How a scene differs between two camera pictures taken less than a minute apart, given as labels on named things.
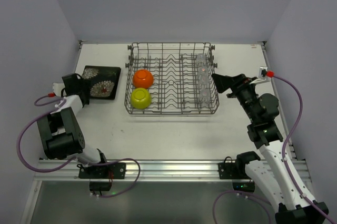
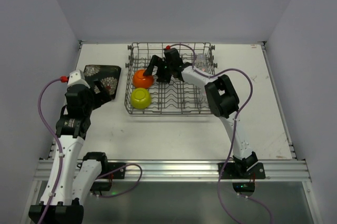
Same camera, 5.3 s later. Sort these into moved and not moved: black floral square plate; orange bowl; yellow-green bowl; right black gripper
Moved: right black gripper
Not moved: black floral square plate; yellow-green bowl; orange bowl
